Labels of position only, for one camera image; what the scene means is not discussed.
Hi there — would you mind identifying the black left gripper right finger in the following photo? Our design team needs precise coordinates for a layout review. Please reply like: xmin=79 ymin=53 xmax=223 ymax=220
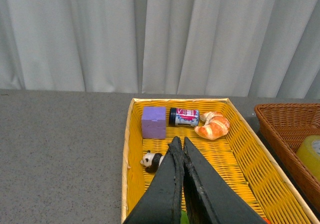
xmin=183 ymin=137 xmax=266 ymax=224

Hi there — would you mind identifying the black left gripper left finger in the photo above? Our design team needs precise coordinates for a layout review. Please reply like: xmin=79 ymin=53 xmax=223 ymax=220
xmin=123 ymin=136 xmax=185 ymax=224

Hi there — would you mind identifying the yellow tape roll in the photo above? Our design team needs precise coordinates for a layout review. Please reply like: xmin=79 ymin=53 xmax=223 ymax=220
xmin=296 ymin=135 xmax=320 ymax=181

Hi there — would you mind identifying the yellow woven basket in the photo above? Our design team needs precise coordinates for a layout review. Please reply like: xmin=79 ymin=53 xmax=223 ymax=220
xmin=121 ymin=98 xmax=319 ymax=224

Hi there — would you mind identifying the brown woven basket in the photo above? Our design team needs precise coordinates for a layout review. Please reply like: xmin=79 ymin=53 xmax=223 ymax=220
xmin=254 ymin=103 xmax=320 ymax=212

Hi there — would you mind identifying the toy panda figure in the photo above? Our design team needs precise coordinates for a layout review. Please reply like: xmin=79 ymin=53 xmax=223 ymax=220
xmin=140 ymin=150 xmax=165 ymax=174

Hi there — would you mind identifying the toy orange carrot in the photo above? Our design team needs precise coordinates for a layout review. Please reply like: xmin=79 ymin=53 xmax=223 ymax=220
xmin=180 ymin=210 xmax=272 ymax=224

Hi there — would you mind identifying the toy croissant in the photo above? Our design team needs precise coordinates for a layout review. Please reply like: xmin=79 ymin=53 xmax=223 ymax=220
xmin=194 ymin=111 xmax=230 ymax=140

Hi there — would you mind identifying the purple foam cube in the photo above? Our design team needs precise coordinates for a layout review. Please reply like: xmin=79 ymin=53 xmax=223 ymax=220
xmin=141 ymin=106 xmax=167 ymax=139

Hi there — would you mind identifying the grey curtain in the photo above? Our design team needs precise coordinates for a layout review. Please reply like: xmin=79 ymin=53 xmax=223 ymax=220
xmin=0 ymin=0 xmax=320 ymax=99

